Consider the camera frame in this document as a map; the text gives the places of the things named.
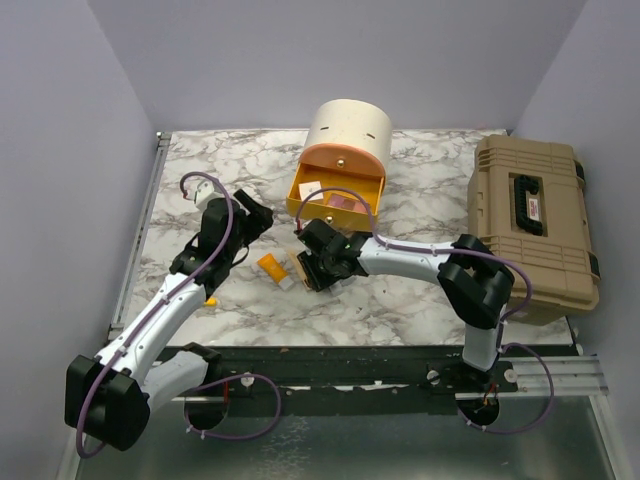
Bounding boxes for aluminium frame rail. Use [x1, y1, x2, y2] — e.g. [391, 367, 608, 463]
[499, 356, 609, 398]

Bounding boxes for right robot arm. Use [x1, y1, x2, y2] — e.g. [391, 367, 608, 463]
[296, 219, 514, 391]

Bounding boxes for black gold lipstick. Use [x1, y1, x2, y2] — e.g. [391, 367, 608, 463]
[300, 254, 327, 292]

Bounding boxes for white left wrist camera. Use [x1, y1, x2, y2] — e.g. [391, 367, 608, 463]
[193, 180, 222, 212]

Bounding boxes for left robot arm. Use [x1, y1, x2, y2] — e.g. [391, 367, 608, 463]
[64, 190, 273, 459]

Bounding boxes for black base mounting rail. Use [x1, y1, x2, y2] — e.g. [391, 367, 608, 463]
[177, 346, 517, 417]

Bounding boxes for tan plastic tool case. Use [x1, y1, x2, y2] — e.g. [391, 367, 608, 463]
[467, 135, 601, 325]

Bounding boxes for orange sunscreen tube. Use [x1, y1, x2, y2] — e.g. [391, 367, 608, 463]
[257, 253, 294, 291]

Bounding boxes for rose gold eyeshadow palette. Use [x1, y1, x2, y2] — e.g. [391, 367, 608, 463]
[326, 193, 368, 214]

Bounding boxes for lavender white bottle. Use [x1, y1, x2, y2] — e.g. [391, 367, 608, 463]
[329, 282, 344, 296]

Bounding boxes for yellow drawer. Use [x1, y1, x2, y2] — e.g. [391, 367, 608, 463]
[286, 163, 385, 232]

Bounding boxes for white silver small box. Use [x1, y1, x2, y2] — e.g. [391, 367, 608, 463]
[298, 181, 323, 201]

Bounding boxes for gold cream tube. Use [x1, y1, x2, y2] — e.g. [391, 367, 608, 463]
[287, 249, 311, 291]

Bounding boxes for cream round drawer organizer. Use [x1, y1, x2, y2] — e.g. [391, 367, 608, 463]
[304, 99, 392, 165]

